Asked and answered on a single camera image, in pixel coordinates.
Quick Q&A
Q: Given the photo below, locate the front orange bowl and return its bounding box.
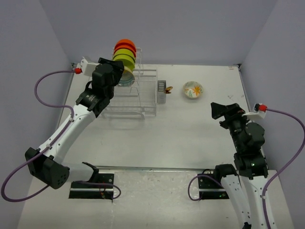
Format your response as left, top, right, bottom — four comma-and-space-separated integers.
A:
114, 44, 136, 55

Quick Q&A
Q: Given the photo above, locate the white wire dish rack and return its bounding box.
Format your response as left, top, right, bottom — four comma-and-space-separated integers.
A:
101, 48, 157, 119

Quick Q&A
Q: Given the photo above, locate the orange bowl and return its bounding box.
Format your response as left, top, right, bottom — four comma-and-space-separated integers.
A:
114, 44, 136, 55
115, 39, 136, 48

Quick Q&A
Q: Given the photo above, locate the rear lime green bowl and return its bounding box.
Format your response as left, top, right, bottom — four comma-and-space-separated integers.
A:
113, 48, 136, 59

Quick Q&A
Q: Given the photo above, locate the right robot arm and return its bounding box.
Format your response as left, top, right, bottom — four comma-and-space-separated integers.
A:
211, 102, 277, 229

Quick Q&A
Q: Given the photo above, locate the rear orange bowl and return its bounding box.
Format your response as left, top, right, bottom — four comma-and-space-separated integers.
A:
115, 39, 136, 48

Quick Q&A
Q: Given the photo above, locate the lime green bowl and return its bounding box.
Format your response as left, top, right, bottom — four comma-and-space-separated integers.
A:
112, 54, 135, 71
113, 48, 136, 59

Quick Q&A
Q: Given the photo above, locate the small brown object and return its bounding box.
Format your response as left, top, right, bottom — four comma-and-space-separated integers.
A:
164, 86, 173, 94

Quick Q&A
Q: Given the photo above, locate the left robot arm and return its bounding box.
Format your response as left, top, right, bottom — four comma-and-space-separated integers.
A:
25, 58, 124, 189

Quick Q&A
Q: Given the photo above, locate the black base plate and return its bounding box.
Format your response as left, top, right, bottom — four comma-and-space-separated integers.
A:
197, 173, 229, 200
69, 173, 115, 200

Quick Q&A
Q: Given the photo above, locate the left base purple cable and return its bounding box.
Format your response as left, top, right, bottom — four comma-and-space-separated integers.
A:
82, 182, 122, 199

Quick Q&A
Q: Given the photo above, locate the grey cutlery holder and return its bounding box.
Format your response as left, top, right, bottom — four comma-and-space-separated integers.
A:
157, 80, 166, 104

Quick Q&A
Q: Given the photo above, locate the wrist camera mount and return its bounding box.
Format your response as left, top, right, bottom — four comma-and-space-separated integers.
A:
73, 56, 99, 77
242, 103, 267, 121

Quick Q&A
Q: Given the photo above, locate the front lime green bowl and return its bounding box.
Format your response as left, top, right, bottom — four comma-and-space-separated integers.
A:
112, 54, 135, 71

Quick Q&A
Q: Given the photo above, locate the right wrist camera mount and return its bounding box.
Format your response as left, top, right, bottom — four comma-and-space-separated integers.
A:
242, 103, 267, 121

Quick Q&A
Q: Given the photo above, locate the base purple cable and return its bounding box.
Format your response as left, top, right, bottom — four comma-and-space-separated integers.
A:
82, 182, 122, 199
188, 175, 224, 202

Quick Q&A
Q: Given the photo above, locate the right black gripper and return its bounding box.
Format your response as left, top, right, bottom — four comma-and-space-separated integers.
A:
211, 102, 253, 151

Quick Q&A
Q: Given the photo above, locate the white floral ceramic bowl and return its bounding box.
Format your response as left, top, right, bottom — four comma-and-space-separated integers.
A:
183, 81, 203, 99

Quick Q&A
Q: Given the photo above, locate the yellow sun pattern bowl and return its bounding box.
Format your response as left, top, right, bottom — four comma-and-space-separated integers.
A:
118, 66, 135, 87

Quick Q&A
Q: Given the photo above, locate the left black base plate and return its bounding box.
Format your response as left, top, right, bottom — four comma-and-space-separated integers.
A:
69, 173, 115, 200

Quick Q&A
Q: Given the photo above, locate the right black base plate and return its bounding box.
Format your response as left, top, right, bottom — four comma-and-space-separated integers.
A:
197, 173, 229, 200

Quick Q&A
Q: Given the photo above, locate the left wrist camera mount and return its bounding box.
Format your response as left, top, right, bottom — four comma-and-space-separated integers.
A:
73, 56, 99, 77

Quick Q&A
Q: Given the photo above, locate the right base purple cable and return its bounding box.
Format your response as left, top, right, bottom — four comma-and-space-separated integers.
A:
188, 175, 224, 202

